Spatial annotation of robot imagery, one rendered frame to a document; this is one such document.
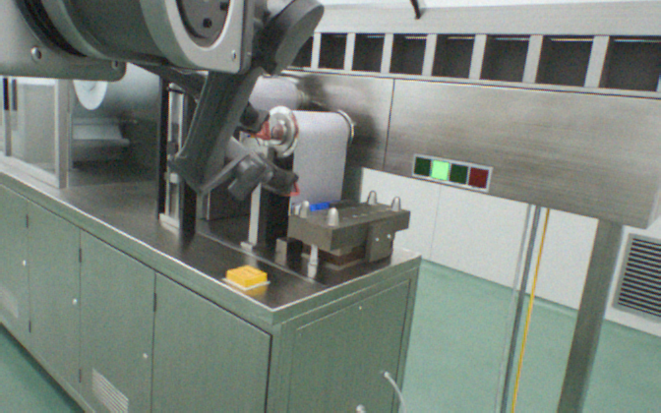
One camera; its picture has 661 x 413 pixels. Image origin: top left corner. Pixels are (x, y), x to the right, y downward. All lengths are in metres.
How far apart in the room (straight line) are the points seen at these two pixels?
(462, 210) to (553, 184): 2.72
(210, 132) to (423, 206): 3.63
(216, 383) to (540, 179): 1.00
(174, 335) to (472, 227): 2.95
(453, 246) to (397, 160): 2.64
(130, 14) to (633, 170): 1.20
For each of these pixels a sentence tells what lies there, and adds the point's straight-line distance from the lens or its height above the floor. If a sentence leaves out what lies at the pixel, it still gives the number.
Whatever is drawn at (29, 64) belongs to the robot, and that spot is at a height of 1.38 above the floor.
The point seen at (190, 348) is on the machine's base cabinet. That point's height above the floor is 0.65.
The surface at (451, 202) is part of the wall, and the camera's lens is 4.11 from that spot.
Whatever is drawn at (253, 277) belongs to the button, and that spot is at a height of 0.92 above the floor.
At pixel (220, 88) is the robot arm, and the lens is 0.62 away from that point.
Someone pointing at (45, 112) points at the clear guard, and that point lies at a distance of 2.29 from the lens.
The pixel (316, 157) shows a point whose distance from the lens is 1.48.
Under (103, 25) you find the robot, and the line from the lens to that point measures 0.35.
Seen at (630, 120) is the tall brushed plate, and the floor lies 1.39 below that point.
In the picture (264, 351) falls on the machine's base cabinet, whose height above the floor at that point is 0.77.
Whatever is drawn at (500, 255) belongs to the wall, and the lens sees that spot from 4.02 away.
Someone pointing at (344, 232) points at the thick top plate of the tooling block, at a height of 1.01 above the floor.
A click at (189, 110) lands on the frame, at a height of 1.28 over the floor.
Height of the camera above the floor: 1.39
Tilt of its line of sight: 12 degrees down
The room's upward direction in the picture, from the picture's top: 6 degrees clockwise
